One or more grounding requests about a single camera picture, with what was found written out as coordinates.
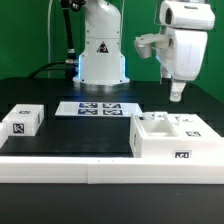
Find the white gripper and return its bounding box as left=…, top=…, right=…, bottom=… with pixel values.
left=156, top=28, right=208, bottom=102

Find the white marker base plate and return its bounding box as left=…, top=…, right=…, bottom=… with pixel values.
left=55, top=101, right=142, bottom=117

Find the white cabinet body box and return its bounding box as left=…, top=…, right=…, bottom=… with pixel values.
left=129, top=115, right=224, bottom=159

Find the white U-shaped fence frame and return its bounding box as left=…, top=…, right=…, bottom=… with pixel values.
left=0, top=109, right=224, bottom=185

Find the white cable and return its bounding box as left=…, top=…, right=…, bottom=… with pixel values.
left=47, top=0, right=55, bottom=79

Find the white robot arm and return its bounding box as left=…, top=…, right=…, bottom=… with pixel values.
left=60, top=0, right=215, bottom=102

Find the black cable bundle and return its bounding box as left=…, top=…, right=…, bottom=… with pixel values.
left=27, top=0, right=81, bottom=80

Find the white cabinet top block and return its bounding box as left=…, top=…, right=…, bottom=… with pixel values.
left=2, top=104, right=44, bottom=136

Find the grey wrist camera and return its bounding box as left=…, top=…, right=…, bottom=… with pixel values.
left=134, top=33, right=173, bottom=59

